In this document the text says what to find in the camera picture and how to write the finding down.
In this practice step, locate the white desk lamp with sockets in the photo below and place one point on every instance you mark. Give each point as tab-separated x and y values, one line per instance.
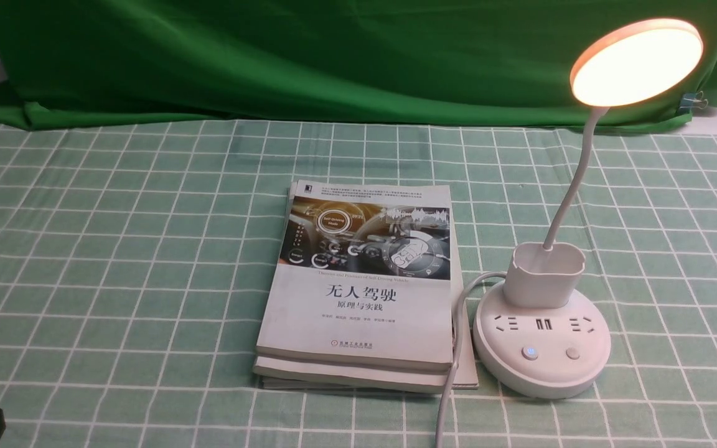
534	331

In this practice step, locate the self-driving book, top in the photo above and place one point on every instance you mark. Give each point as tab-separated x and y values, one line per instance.
358	298

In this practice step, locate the lower book under stack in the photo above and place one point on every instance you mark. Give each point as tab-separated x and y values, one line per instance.
358	379

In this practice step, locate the green backdrop cloth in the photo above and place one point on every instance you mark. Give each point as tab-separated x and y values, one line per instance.
73	64

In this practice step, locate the green checked tablecloth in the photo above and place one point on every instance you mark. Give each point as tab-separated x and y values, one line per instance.
135	263

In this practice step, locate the blue binder clip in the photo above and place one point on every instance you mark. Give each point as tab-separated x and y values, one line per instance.
692	101

